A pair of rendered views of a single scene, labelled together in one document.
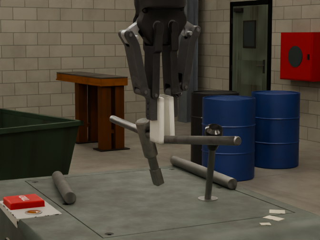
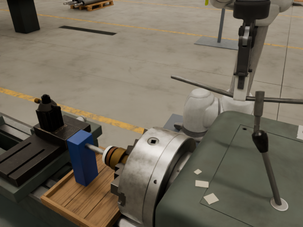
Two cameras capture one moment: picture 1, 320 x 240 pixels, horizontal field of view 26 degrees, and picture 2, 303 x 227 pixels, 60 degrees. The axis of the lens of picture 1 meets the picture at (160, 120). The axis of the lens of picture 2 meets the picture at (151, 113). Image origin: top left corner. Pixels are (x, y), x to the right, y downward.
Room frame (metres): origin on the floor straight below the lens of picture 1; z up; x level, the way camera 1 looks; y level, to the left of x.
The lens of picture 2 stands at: (1.39, -0.53, 1.73)
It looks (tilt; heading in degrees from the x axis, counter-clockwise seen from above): 33 degrees down; 146
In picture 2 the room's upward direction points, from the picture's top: straight up
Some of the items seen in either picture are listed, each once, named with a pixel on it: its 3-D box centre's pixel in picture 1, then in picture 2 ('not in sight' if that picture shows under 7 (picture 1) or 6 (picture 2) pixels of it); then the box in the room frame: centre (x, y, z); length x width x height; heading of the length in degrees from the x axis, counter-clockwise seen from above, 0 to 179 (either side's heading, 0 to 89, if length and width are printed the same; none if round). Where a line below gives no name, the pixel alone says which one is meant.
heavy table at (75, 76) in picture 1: (90, 108); not in sight; (10.00, 1.01, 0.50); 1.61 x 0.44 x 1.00; 30
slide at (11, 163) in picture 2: not in sight; (44, 145); (0.34, -0.40, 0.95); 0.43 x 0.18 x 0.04; 116
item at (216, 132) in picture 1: (212, 137); (260, 140); (1.16, -0.09, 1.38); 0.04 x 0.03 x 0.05; 26
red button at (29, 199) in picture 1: (23, 203); not in sight; (1.19, 0.24, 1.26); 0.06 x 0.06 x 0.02; 26
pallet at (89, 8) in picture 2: not in sight; (92, 4); (-7.38, 3.08, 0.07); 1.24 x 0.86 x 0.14; 116
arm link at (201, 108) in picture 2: not in sight; (199, 108); (0.52, 0.39, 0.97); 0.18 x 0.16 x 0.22; 48
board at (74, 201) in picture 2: not in sight; (100, 184); (0.64, -0.27, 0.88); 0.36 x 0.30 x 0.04; 116
